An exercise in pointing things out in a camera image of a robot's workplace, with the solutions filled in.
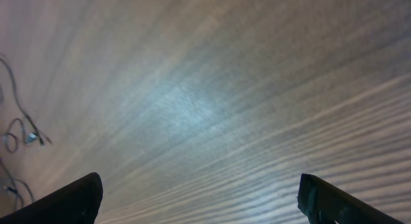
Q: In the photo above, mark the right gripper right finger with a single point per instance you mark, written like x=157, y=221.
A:
x=321, y=202

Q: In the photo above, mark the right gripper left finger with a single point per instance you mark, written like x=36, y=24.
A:
x=77, y=202

